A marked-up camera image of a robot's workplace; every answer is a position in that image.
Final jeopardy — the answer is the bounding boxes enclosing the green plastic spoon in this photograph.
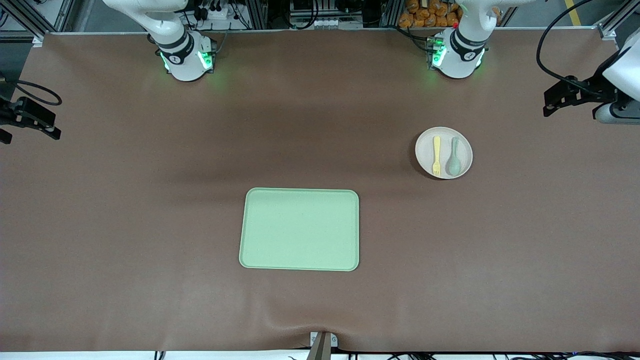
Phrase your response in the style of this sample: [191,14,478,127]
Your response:
[446,137,462,176]

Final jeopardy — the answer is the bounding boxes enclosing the round beige plate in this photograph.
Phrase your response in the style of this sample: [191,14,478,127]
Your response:
[415,126,474,180]

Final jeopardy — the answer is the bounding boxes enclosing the orange toy bread pile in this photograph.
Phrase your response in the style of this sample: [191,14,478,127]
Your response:
[398,0,463,28]

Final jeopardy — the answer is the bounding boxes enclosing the brown table mat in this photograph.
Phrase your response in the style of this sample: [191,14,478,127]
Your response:
[0,27,640,353]

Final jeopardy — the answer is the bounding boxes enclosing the white power strip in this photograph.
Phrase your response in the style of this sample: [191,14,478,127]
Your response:
[197,4,232,21]

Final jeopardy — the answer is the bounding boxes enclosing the white connector block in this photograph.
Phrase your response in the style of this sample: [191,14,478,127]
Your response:
[295,17,342,29]

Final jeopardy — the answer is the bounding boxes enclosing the light green rectangular tray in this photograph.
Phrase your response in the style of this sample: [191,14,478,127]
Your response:
[239,187,360,272]

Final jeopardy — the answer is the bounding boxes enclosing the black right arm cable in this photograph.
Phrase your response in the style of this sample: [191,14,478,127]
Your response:
[12,80,62,106]

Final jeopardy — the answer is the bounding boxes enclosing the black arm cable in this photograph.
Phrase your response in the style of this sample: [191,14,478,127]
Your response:
[12,80,62,106]
[536,0,601,88]

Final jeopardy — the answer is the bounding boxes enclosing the aluminium frame corner post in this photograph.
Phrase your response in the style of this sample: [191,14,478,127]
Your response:
[0,0,76,47]
[597,0,640,41]

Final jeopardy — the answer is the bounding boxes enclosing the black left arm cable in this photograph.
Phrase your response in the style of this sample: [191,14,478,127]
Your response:
[536,0,601,88]

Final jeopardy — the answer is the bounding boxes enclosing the aluminium frame upright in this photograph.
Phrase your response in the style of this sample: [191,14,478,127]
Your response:
[244,0,269,30]
[380,0,405,28]

